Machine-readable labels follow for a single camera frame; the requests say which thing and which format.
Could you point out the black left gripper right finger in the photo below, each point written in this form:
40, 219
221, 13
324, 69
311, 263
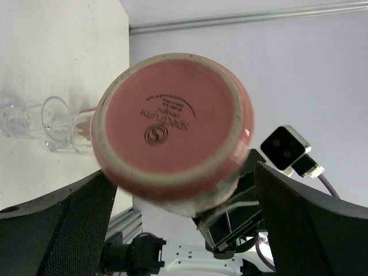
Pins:
310, 232

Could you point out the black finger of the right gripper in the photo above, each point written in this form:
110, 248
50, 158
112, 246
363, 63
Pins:
238, 218

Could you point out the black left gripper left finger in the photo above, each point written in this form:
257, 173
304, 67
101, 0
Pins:
60, 233

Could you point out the faceted clear glass cup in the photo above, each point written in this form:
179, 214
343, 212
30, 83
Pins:
58, 122

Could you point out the pink patterned ceramic mug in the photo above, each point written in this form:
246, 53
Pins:
174, 129

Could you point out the small clear glass cup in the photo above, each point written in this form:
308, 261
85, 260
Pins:
23, 121

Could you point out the salmon pink mug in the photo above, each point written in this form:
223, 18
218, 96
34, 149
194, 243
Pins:
82, 136

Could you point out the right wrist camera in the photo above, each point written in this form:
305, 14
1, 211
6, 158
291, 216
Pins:
284, 147

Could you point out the aluminium frame rail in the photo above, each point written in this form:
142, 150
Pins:
254, 16

